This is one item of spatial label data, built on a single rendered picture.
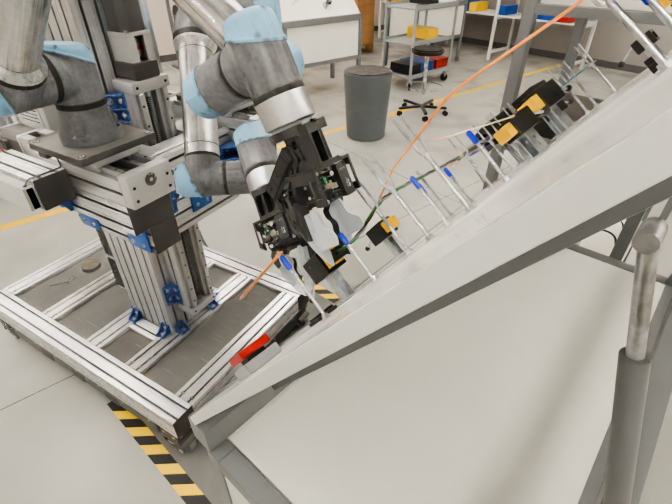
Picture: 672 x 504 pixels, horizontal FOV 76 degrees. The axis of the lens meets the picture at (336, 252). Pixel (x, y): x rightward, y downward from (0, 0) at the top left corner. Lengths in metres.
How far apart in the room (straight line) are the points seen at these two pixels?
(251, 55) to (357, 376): 0.68
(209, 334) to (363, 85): 2.83
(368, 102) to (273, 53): 3.58
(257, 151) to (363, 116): 3.39
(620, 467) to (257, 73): 0.58
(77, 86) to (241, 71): 0.68
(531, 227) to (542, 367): 0.92
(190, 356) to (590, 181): 1.79
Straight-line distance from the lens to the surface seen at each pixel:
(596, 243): 1.89
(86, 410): 2.16
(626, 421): 0.45
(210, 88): 0.67
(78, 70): 1.24
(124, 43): 1.45
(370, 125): 4.26
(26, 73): 1.14
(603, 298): 1.37
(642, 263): 0.36
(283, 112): 0.60
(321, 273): 0.69
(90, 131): 1.26
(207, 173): 0.97
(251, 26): 0.61
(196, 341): 1.94
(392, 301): 0.26
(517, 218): 0.19
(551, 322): 1.22
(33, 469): 2.10
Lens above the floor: 1.58
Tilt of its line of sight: 36 degrees down
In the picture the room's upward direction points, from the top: straight up
